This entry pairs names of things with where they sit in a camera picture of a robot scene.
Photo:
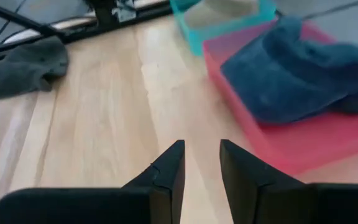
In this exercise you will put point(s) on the black aluminium table frame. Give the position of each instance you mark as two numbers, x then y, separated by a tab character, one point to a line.
82	31

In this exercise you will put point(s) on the black cap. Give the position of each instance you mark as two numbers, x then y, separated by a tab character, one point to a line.
20	71

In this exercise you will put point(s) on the teal plastic bin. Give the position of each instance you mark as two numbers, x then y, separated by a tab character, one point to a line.
197	40

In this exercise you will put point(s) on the blue towels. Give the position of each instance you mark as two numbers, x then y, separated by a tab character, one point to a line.
275	84

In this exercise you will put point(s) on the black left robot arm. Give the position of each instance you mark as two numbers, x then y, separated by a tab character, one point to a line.
102	12

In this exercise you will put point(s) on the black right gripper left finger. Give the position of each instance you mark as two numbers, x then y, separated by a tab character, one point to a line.
163	189

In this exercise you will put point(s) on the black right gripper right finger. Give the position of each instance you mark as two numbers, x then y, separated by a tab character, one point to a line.
253	193

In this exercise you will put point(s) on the pink plastic bin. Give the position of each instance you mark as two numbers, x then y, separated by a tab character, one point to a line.
306	146

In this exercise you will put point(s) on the khaki cap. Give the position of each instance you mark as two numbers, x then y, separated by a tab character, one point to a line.
219	14

